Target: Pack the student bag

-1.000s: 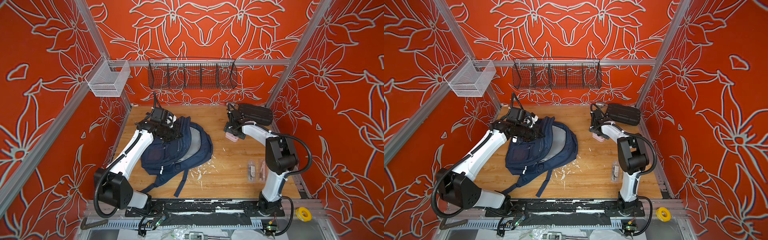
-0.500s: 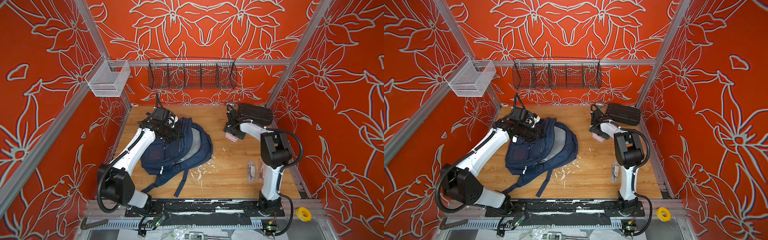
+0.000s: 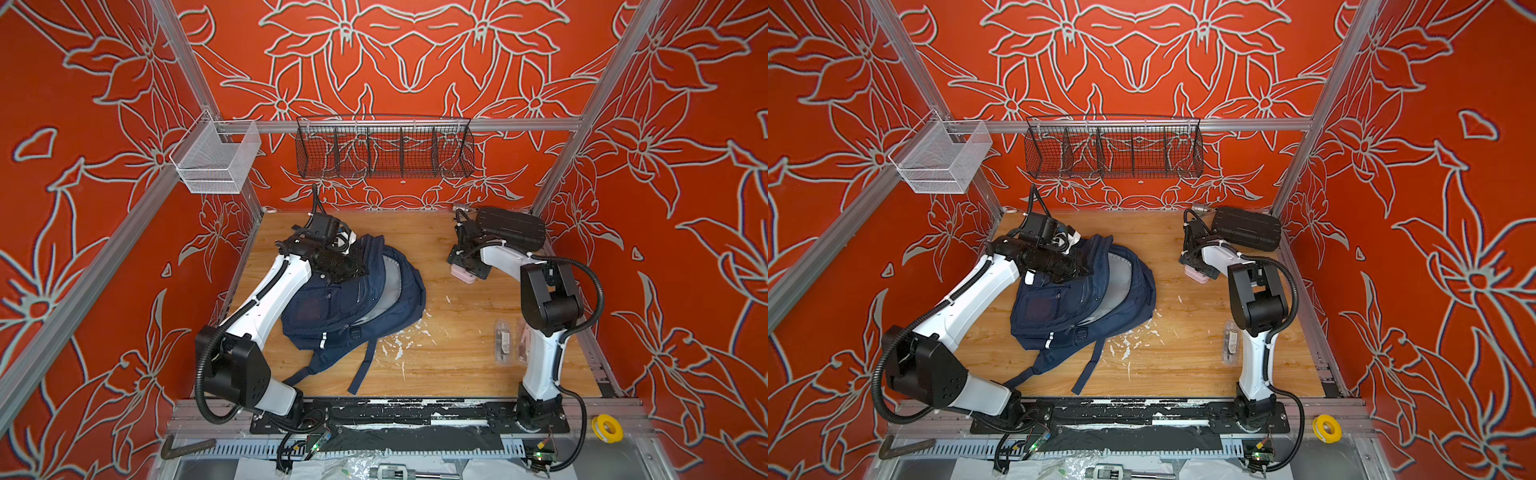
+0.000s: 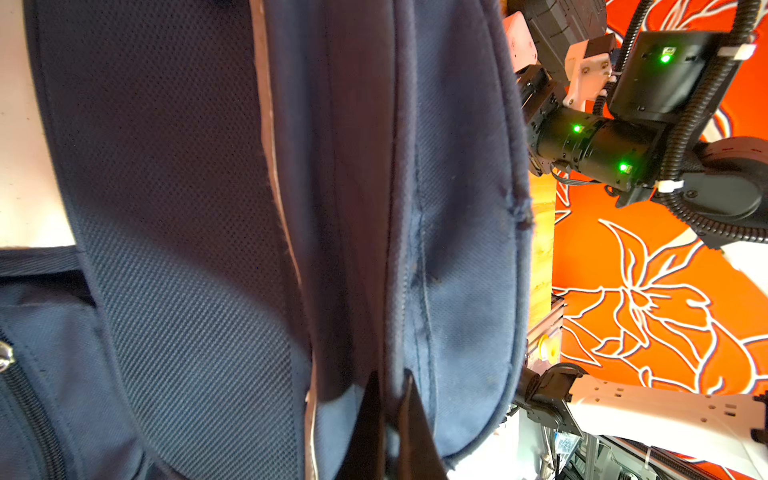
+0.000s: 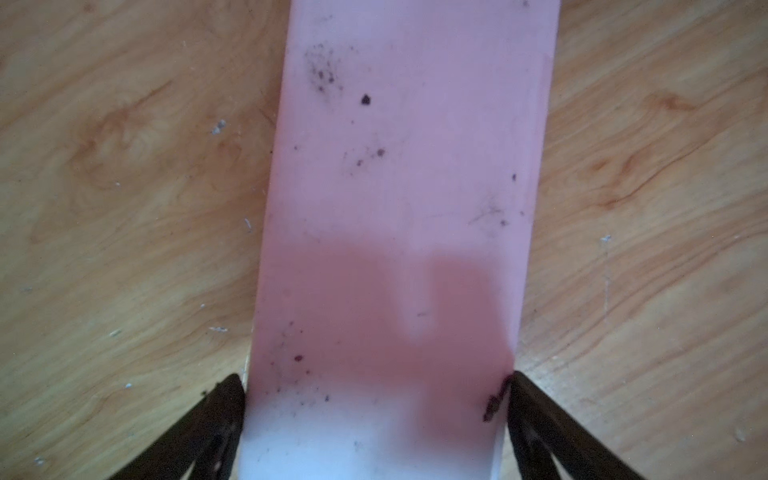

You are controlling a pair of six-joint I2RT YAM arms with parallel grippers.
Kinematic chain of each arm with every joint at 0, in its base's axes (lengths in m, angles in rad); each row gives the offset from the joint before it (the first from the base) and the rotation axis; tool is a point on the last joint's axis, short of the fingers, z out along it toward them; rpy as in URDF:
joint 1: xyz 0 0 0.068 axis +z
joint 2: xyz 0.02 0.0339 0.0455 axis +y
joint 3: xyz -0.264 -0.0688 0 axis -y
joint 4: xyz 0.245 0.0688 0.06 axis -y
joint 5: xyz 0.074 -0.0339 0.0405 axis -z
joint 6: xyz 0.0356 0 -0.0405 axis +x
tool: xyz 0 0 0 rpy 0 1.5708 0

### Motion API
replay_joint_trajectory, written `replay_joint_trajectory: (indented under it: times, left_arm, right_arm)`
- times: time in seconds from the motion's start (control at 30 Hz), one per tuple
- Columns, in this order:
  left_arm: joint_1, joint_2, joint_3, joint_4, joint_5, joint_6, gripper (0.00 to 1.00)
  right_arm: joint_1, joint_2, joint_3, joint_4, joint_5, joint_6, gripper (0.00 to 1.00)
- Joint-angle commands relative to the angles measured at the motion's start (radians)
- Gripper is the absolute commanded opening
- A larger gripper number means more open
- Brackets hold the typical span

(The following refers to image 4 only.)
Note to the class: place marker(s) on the black hard plastic case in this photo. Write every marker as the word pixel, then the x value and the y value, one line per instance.
pixel 555 25

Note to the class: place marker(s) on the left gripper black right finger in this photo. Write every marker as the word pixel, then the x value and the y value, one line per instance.
pixel 418 457

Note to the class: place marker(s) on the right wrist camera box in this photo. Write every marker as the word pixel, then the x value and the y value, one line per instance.
pixel 588 67

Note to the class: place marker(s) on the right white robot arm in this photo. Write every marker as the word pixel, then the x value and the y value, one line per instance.
pixel 664 317

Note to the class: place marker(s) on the navy blue backpack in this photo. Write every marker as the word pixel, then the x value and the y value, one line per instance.
pixel 218 218

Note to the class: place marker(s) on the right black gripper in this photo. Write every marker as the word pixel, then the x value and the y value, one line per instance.
pixel 579 148

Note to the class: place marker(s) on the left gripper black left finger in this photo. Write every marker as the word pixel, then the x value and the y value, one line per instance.
pixel 365 456

